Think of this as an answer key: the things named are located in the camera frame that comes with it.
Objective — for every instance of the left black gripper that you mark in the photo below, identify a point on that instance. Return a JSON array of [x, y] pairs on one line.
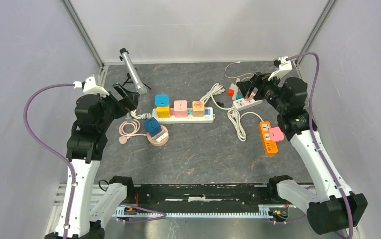
[[129, 101]]

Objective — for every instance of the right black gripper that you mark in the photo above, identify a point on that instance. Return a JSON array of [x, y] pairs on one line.
[[259, 80]]

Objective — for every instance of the light blue plug adapter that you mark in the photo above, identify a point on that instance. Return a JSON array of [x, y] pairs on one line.
[[162, 100]]

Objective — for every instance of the pink cube socket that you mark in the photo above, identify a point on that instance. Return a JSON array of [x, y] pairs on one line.
[[180, 108]]

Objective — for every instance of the tan dragon cube socket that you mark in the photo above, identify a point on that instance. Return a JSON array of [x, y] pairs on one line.
[[198, 108]]

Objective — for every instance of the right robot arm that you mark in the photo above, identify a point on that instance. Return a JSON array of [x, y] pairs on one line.
[[334, 206]]

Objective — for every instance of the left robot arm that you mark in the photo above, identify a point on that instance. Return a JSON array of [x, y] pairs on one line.
[[94, 114]]

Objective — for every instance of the narrow white socket strip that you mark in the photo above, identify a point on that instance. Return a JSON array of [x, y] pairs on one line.
[[235, 89]]

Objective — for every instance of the dark blue cube socket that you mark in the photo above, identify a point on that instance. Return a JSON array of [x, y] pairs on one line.
[[152, 126]]

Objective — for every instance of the yellow cube socket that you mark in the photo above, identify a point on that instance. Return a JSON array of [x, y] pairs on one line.
[[163, 111]]

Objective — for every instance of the pink plug on orange strip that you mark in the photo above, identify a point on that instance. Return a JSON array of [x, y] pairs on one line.
[[276, 135]]

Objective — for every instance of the pink round socket base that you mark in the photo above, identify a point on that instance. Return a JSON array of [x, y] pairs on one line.
[[160, 139]]

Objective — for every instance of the silver telescope on tripod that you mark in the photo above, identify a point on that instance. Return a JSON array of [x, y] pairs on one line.
[[132, 76]]

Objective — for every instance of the small white power strip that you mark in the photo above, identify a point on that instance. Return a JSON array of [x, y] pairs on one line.
[[242, 104]]

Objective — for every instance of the orange power strip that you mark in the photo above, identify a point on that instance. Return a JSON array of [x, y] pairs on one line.
[[270, 147]]

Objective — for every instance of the long white power strip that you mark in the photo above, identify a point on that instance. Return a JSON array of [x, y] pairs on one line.
[[208, 117]]

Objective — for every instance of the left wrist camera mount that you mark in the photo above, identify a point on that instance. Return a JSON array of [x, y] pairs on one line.
[[89, 86]]

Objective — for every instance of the white slotted cable duct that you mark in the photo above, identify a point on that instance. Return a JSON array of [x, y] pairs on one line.
[[262, 213]]

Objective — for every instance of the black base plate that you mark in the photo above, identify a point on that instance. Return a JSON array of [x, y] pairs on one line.
[[203, 198]]

